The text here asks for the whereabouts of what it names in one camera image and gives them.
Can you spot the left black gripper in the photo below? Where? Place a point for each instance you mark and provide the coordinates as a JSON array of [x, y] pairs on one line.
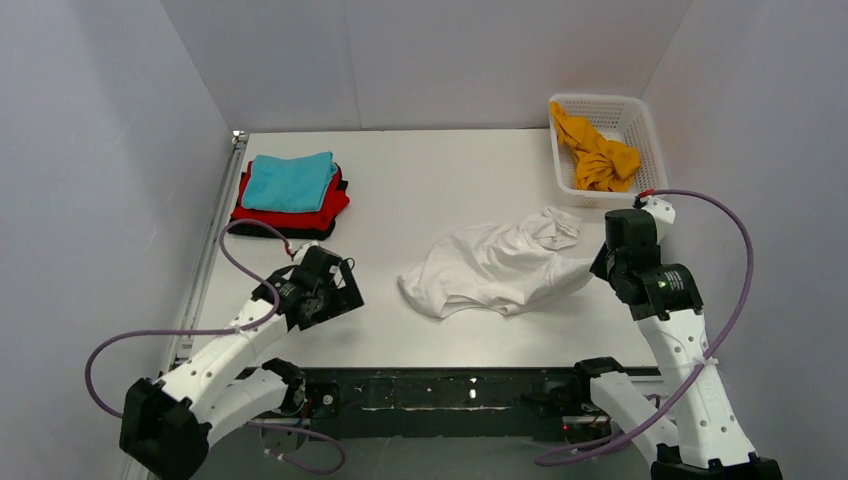
[[341, 287]]

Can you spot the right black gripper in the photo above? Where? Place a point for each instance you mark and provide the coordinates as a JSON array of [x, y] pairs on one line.
[[610, 266]]

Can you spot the white t shirt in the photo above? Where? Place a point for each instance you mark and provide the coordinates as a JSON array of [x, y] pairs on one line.
[[505, 268]]

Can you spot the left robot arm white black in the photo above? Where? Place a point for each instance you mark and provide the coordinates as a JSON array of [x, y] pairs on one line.
[[169, 424]]

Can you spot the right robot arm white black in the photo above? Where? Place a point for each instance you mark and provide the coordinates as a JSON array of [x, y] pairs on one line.
[[694, 434]]

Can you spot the folded black t shirt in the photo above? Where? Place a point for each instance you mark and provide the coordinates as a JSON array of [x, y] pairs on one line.
[[249, 228]]

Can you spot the orange t shirt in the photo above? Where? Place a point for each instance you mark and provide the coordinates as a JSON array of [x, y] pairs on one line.
[[600, 164]]

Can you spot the folded red t shirt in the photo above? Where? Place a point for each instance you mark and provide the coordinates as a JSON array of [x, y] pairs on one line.
[[309, 225]]

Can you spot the folded cyan t shirt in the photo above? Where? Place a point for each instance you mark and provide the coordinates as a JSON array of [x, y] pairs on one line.
[[295, 185]]

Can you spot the white plastic basket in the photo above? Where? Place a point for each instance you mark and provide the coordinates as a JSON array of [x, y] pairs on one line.
[[620, 118]]

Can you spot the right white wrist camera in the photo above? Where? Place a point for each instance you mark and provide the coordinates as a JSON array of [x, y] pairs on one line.
[[660, 209]]

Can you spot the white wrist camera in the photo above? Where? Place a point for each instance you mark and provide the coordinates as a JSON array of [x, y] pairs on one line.
[[660, 209], [300, 251]]

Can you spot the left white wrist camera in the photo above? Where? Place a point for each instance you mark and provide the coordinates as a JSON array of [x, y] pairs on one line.
[[300, 251]]

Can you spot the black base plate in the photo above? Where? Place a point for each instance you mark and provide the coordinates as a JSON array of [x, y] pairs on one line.
[[542, 404]]

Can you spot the aluminium frame rail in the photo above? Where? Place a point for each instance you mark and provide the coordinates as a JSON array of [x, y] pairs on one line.
[[178, 348]]

